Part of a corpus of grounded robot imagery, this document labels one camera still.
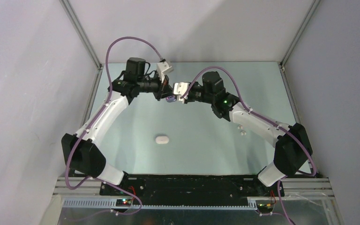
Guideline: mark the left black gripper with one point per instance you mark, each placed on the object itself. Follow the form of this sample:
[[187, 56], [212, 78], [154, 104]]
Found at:
[[165, 90]]

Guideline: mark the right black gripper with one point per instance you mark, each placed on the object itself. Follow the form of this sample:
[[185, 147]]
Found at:
[[188, 100]]

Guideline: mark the purple earbud charging case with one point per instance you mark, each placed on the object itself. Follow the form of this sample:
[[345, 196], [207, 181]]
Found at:
[[171, 99]]

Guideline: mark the white earbud charging case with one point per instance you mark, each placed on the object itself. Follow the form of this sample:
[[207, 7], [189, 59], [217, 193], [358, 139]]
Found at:
[[162, 139]]

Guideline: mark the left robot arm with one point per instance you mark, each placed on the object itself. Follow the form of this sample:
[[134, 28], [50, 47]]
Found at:
[[81, 150]]

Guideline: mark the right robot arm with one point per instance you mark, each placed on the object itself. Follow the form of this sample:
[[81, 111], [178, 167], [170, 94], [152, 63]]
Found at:
[[291, 142]]

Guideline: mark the left controller board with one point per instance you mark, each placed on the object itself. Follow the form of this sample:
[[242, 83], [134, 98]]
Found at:
[[123, 202]]

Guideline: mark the controller board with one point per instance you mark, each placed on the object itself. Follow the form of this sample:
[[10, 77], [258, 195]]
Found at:
[[265, 209], [123, 202]]

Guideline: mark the right controller board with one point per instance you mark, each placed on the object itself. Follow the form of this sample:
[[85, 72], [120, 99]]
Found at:
[[265, 209]]

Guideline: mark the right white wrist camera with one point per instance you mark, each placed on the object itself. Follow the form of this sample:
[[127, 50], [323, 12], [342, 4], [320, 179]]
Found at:
[[180, 88]]

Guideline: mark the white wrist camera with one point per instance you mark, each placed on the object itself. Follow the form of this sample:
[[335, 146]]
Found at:
[[180, 88], [163, 69]]

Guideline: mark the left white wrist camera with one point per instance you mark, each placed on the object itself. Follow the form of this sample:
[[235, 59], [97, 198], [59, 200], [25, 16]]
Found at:
[[163, 69]]

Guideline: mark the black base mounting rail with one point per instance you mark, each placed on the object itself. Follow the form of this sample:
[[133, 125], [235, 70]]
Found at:
[[193, 190]]

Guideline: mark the left aluminium frame post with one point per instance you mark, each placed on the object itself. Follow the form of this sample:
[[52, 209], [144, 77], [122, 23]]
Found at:
[[72, 15]]

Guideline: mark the aluminium frame post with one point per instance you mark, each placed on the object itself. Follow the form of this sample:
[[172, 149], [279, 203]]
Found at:
[[305, 22], [72, 15]]

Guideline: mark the right aluminium frame post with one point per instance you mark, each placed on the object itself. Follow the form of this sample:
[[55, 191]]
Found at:
[[305, 22]]

